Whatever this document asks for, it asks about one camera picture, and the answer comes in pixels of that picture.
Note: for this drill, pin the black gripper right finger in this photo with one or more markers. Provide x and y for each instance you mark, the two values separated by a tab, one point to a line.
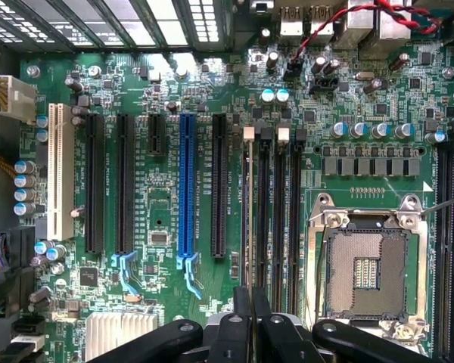
280	340

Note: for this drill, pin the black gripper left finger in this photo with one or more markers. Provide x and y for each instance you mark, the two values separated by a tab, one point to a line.
227	340

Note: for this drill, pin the RAM slot white latches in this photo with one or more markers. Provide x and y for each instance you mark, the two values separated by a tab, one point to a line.
280	208
248	135

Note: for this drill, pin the RAM slot black latches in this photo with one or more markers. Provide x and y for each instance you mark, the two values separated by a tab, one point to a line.
265	208
296	208

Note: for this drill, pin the thin metal locking lever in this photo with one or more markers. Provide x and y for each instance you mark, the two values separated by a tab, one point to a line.
319	280
446	204

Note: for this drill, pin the silver finned chipset heatsink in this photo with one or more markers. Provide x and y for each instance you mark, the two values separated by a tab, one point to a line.
117	334

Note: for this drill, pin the CPU socket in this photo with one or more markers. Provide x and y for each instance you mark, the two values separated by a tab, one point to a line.
367	272

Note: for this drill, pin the metal socket cover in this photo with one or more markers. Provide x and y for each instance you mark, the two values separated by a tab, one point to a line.
408	331

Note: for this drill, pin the green Dell motherboard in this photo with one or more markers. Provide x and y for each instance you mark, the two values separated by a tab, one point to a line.
166	211

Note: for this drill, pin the long black expansion slot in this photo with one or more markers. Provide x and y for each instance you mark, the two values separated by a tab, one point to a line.
95	189
219	189

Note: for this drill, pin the black expansion slot blue latch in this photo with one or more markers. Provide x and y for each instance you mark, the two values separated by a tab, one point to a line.
125	189

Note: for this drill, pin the short black expansion slot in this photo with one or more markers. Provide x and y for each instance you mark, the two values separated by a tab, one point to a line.
157	134

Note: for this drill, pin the white expansion slot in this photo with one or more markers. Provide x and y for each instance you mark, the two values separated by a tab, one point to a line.
60	170

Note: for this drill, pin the open silver PC case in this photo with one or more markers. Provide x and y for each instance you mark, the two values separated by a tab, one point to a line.
232	26

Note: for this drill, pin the metal rear port block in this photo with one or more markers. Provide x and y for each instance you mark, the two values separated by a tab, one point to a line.
325	13
359	26
395	32
291	22

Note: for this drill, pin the white power connector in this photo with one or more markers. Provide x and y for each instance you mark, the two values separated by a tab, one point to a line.
19	98

